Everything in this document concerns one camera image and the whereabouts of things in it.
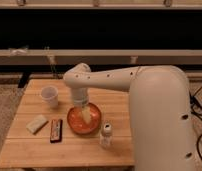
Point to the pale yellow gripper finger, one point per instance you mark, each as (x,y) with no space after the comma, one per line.
(86,114)

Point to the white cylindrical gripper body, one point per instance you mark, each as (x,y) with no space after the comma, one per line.
(80,97)

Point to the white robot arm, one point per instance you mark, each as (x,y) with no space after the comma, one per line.
(159,109)

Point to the orange bowl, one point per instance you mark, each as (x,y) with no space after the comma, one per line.
(78,125)

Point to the white plastic cup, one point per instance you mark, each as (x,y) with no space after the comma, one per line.
(50,95)

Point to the dark red snack bar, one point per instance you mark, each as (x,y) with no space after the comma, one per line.
(56,130)

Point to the white sponge block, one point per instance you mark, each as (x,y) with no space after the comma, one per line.
(36,124)

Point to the wooden table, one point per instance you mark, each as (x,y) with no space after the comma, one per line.
(22,149)

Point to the grey horizontal rail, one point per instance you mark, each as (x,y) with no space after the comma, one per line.
(43,57)

